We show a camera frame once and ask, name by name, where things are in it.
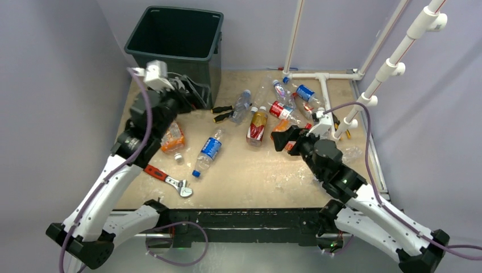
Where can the crushed clear bottle right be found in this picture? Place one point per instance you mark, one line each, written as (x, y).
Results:
(351, 154)

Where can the clear bottle blue cap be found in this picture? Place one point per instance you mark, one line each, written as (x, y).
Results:
(241, 106)

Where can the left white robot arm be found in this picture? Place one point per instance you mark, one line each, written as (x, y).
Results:
(88, 234)

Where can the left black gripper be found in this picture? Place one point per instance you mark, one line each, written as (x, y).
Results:
(182, 96)

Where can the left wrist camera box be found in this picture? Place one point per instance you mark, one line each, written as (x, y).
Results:
(154, 75)

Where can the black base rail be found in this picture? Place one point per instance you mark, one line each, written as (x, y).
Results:
(302, 226)

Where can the large orange bottle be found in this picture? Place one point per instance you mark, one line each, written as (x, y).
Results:
(174, 140)
(284, 125)

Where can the red adjustable wrench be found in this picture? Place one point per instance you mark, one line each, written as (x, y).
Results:
(180, 185)

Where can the white PVC pipe frame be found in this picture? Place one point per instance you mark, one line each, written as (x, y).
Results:
(429, 19)

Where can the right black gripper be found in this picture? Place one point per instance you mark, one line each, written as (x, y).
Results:
(294, 133)

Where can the red label clear bottle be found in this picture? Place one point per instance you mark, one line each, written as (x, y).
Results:
(281, 111)

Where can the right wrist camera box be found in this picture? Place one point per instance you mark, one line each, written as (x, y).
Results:
(322, 124)

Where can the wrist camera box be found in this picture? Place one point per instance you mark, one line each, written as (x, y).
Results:
(154, 75)
(322, 124)

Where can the blue label bottle far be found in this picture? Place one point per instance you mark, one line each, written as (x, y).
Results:
(305, 93)

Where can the purple label small bottle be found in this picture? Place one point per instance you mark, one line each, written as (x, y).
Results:
(282, 94)

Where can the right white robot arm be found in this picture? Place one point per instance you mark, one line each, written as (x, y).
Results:
(359, 210)

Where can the gold red label bottle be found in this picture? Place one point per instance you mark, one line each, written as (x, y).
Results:
(257, 127)

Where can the black handled pliers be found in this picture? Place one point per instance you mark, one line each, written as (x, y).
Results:
(222, 113)

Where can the blue label clear bottle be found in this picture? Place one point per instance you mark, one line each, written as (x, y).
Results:
(209, 151)

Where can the large clear bottle far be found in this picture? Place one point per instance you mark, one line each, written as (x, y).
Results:
(265, 92)

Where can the dark green trash bin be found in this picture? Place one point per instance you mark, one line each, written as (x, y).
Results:
(188, 40)

